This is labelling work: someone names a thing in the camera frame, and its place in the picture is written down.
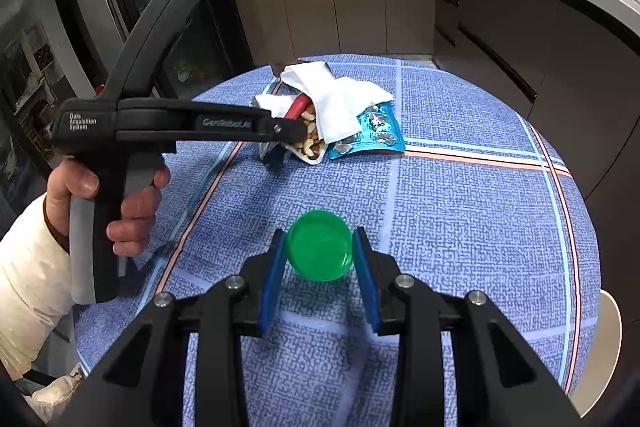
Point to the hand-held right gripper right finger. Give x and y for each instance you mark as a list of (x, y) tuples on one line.
[(372, 292)]

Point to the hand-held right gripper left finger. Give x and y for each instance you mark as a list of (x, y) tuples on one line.
[(272, 287)]

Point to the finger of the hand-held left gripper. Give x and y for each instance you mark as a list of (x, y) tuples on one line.
[(290, 132), (274, 156)]

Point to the mixed nuts packet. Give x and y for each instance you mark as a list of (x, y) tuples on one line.
[(309, 148)]

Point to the green plastic cup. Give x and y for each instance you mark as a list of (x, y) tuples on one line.
[(320, 247)]

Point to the white trash bin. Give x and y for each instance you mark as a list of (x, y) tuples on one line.
[(605, 347)]

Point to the person's left forearm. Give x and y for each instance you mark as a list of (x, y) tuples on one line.
[(30, 297)]

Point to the person's left hand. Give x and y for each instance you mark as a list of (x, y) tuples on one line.
[(132, 222)]

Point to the red stick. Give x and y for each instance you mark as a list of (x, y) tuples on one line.
[(296, 108)]

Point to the white tissue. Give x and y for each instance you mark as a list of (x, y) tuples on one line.
[(340, 102)]

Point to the pill blister pack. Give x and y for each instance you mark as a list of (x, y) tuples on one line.
[(380, 134)]

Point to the black framed glass door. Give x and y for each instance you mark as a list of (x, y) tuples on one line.
[(200, 47)]

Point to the round table blue cloth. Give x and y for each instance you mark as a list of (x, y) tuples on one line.
[(450, 232)]

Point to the brown kitchen base cabinets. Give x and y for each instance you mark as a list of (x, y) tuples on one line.
[(380, 2)]

